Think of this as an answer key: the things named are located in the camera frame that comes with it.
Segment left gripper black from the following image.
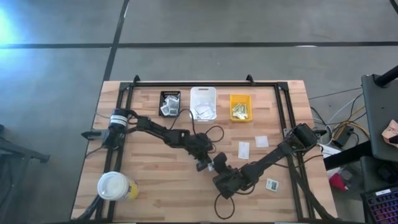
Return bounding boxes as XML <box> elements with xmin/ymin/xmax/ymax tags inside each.
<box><xmin>188</xmin><ymin>133</ymin><xmax>216</xmax><ymax>172</ymax></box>

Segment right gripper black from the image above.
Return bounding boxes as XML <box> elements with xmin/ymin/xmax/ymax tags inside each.
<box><xmin>212</xmin><ymin>152</ymin><xmax>248</xmax><ymax>200</ymax></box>

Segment white plastic bin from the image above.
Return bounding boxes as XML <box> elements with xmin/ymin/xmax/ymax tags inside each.
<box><xmin>189</xmin><ymin>86</ymin><xmax>218</xmax><ymax>124</ymax></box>

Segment yellow plastic basket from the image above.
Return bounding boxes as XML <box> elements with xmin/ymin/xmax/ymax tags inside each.
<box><xmin>229</xmin><ymin>94</ymin><xmax>252</xmax><ymax>123</ymax></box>

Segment black plastic basket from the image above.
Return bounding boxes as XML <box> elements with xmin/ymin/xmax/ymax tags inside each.
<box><xmin>158</xmin><ymin>90</ymin><xmax>182</xmax><ymax>118</ymax></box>

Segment white-lidded yellow wipes canister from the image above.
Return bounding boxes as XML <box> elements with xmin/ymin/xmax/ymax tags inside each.
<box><xmin>96</xmin><ymin>170</ymin><xmax>140</xmax><ymax>202</ymax></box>

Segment white paper box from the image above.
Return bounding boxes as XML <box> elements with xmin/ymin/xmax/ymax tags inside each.
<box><xmin>319</xmin><ymin>143</ymin><xmax>342</xmax><ymax>159</ymax></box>

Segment red object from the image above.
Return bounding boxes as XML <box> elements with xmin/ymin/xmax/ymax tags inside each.
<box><xmin>328</xmin><ymin>172</ymin><xmax>346</xmax><ymax>191</ymax></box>

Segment black power supply box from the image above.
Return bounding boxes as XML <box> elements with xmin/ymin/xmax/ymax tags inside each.
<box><xmin>331</xmin><ymin>125</ymin><xmax>354</xmax><ymax>149</ymax></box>

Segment grey side table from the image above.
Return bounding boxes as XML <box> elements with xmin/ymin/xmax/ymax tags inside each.
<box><xmin>360</xmin><ymin>73</ymin><xmax>398</xmax><ymax>162</ymax></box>

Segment black keyboard blue keys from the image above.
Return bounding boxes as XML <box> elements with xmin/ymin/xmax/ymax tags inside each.
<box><xmin>359</xmin><ymin>185</ymin><xmax>398</xmax><ymax>224</ymax></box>

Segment brown cardboard piece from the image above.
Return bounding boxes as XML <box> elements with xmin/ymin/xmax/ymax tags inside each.
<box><xmin>381</xmin><ymin>119</ymin><xmax>398</xmax><ymax>149</ymax></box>

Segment black floor stand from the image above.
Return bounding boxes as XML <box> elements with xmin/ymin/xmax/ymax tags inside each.
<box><xmin>0</xmin><ymin>124</ymin><xmax>51</xmax><ymax>224</ymax></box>

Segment black pole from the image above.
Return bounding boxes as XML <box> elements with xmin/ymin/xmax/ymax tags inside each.
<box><xmin>374</xmin><ymin>65</ymin><xmax>398</xmax><ymax>88</ymax></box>

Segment black sleeved arm cable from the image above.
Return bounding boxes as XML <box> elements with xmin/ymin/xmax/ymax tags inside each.
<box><xmin>213</xmin><ymin>192</ymin><xmax>236</xmax><ymax>220</ymax></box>
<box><xmin>167</xmin><ymin>108</ymin><xmax>225</xmax><ymax>154</ymax></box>

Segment black base clamp handle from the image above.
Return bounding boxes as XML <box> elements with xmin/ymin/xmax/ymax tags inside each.
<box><xmin>81</xmin><ymin>130</ymin><xmax>103</xmax><ymax>141</ymax></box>

